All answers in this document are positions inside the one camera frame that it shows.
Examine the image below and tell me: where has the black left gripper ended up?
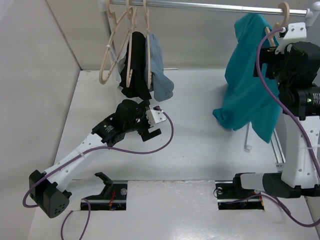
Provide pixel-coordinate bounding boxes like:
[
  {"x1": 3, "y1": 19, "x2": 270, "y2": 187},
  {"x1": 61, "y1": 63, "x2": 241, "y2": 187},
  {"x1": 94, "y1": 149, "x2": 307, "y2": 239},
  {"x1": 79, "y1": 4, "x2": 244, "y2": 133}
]
[{"x1": 124, "y1": 101, "x2": 161, "y2": 141}]

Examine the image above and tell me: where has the beige wooden hanger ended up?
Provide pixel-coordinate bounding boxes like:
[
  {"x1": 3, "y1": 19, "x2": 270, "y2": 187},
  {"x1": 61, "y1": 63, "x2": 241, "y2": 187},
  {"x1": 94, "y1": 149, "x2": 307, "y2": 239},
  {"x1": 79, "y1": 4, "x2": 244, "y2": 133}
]
[
  {"x1": 264, "y1": 1, "x2": 291, "y2": 48},
  {"x1": 98, "y1": 0, "x2": 137, "y2": 88}
]

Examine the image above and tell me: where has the teal t shirt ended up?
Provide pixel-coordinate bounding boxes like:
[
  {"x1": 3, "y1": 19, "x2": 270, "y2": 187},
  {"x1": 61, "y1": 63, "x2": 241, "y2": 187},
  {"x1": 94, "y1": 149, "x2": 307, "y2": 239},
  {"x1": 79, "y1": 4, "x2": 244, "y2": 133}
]
[{"x1": 212, "y1": 13, "x2": 281, "y2": 143}]

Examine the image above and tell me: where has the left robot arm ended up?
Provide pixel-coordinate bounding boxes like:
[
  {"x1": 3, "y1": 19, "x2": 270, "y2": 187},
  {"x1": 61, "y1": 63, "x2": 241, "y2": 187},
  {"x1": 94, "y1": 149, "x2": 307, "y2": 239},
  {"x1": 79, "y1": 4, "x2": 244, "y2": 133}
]
[{"x1": 28, "y1": 99, "x2": 167, "y2": 219}]

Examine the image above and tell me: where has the black hanging shirt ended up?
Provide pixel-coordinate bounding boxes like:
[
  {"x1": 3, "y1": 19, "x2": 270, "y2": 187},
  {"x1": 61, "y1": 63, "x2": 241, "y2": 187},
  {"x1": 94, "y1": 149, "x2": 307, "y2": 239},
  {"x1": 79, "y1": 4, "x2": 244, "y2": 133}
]
[{"x1": 119, "y1": 31, "x2": 152, "y2": 100}]

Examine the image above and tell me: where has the light blue hanging shirt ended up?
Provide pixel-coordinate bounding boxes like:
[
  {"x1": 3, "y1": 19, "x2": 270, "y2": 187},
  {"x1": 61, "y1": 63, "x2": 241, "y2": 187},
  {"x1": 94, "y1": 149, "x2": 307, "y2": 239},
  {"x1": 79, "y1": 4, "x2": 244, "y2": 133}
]
[{"x1": 149, "y1": 32, "x2": 175, "y2": 102}]

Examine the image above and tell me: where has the beige hanger with blue shirt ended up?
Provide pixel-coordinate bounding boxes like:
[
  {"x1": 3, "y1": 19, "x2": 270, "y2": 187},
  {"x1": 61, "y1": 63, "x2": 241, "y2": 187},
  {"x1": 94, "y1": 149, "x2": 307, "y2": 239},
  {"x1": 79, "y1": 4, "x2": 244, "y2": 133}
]
[{"x1": 142, "y1": 0, "x2": 152, "y2": 91}]

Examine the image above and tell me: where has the empty beige wooden hanger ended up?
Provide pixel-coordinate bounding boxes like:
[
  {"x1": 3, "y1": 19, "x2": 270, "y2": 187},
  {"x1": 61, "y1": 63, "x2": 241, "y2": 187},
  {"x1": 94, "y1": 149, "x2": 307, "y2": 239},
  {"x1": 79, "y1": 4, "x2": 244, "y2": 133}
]
[{"x1": 98, "y1": 0, "x2": 137, "y2": 88}]

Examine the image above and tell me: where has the beige hanger with black shirt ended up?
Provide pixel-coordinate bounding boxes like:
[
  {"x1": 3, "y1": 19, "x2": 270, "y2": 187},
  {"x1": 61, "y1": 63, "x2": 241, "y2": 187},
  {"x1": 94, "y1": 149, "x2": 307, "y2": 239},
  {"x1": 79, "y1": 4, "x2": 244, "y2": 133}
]
[{"x1": 125, "y1": 0, "x2": 137, "y2": 88}]

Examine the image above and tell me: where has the metal clothes rack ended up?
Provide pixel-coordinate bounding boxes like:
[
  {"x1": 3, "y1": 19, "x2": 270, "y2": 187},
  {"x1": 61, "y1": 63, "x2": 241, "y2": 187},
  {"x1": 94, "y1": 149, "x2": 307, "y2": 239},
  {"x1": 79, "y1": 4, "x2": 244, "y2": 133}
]
[{"x1": 98, "y1": 0, "x2": 320, "y2": 153}]

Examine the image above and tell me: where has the white sheer hanging garment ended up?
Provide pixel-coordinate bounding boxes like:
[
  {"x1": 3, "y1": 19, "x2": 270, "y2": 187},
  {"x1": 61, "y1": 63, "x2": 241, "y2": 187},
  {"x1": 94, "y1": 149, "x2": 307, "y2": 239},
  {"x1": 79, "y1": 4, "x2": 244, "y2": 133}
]
[{"x1": 106, "y1": 44, "x2": 127, "y2": 84}]

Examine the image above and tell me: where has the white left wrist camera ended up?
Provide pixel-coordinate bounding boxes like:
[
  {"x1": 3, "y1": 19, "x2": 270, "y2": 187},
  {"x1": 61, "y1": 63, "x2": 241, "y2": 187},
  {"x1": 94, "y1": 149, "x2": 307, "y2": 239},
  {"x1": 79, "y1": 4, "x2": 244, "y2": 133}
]
[{"x1": 145, "y1": 109, "x2": 167, "y2": 127}]

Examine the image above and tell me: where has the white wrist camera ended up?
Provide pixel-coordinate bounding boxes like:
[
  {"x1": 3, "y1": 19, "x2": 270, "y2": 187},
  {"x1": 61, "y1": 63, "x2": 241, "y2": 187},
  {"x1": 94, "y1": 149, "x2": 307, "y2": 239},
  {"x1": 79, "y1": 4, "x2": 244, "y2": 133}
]
[
  {"x1": 145, "y1": 109, "x2": 167, "y2": 127},
  {"x1": 275, "y1": 22, "x2": 307, "y2": 55}
]

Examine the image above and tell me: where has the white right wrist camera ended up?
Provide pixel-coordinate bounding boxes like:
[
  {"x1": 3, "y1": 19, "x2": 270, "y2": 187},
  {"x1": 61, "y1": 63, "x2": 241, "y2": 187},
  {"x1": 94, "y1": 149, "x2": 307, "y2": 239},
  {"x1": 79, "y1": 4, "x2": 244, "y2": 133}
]
[{"x1": 275, "y1": 22, "x2": 307, "y2": 55}]

